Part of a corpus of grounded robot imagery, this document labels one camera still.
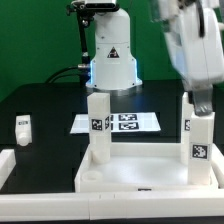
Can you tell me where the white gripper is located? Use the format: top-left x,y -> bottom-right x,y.
164,6 -> 224,117

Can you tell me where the white desk tabletop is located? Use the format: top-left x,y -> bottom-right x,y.
74,142 -> 224,192

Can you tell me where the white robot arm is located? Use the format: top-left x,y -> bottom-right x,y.
84,0 -> 224,116

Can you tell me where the white marker base sheet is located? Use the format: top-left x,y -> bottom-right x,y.
70,112 -> 161,134

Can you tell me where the black cable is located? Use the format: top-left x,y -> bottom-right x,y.
45,66 -> 82,84

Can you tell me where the white U-shaped fence frame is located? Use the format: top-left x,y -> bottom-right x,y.
0,148 -> 224,222

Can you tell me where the black camera stand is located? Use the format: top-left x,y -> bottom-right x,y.
66,0 -> 94,86

